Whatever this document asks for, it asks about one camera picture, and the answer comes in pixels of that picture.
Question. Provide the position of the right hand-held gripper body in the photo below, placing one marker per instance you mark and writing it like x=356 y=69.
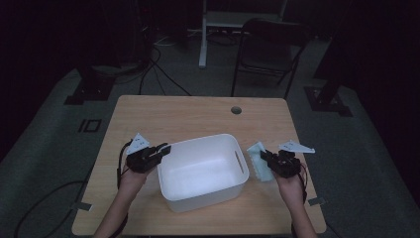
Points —
x=285 y=165

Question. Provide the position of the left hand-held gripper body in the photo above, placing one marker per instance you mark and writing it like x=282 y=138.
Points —
x=143 y=160

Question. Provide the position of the light blue cloth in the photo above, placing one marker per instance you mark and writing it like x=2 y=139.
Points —
x=261 y=170

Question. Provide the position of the white plastic bin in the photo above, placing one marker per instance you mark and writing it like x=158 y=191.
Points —
x=201 y=172

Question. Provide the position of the person's right hand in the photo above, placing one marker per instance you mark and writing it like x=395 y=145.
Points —
x=292 y=190

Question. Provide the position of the person's left hand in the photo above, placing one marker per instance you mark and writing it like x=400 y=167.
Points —
x=132 y=183

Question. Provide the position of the black stand base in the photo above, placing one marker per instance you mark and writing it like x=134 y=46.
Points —
x=325 y=100
x=89 y=91

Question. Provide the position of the grey floor mat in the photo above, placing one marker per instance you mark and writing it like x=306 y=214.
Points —
x=211 y=82

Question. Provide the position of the black folding chair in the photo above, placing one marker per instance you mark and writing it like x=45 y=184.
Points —
x=270 y=43

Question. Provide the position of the white metal desk frame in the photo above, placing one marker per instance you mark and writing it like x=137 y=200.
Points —
x=203 y=39

